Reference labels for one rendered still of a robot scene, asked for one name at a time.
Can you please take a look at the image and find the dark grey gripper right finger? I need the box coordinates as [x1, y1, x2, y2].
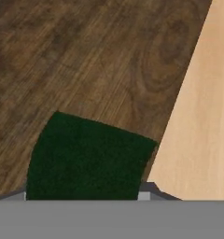
[137, 181, 182, 202]

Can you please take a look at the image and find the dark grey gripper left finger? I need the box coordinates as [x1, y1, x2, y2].
[0, 188, 27, 202]

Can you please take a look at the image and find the dark green sponge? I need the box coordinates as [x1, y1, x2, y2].
[25, 110, 159, 202]

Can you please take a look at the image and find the light wooden cutting board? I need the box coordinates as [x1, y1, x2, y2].
[147, 0, 224, 202]

